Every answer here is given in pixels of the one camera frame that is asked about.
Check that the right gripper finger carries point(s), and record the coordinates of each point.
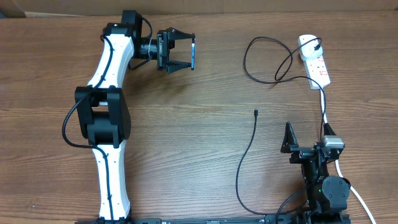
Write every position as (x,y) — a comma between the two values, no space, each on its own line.
(328,131)
(290,140)

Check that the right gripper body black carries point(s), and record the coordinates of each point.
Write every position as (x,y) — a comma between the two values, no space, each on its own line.
(301,153)

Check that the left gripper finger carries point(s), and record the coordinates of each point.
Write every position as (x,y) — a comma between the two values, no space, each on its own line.
(176,34)
(174,65)

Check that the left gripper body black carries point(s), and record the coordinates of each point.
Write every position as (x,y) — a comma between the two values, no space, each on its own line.
(162,48)

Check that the Samsung Galaxy smartphone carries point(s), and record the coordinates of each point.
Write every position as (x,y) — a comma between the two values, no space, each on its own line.
(193,56)

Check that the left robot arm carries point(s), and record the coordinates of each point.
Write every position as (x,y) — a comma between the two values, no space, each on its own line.
(102,109)

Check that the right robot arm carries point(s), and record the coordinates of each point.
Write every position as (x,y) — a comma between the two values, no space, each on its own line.
(326,194)

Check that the white charger plug adapter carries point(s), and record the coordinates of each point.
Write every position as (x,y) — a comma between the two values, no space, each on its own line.
(310,47)

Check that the white power strip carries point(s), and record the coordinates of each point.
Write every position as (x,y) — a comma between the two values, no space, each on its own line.
(317,72)

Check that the brown cardboard backdrop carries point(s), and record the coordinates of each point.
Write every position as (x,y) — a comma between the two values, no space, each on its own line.
(24,8)

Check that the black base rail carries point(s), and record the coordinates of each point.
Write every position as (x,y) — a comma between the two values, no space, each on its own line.
(270,219)

